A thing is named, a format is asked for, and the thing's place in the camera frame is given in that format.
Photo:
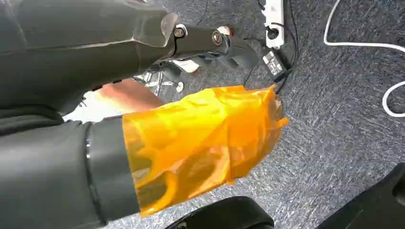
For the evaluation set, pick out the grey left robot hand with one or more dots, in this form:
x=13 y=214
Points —
x=63 y=177

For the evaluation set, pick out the silver chair base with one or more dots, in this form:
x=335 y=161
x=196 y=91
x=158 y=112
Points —
x=156 y=82

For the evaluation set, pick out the black robot left foot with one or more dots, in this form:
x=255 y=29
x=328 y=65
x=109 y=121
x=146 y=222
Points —
x=227 y=213

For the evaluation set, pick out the black power adapter with label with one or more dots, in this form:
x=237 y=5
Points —
x=274 y=64

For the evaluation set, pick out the white power strip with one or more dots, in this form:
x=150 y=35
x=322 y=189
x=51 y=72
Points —
x=274 y=12

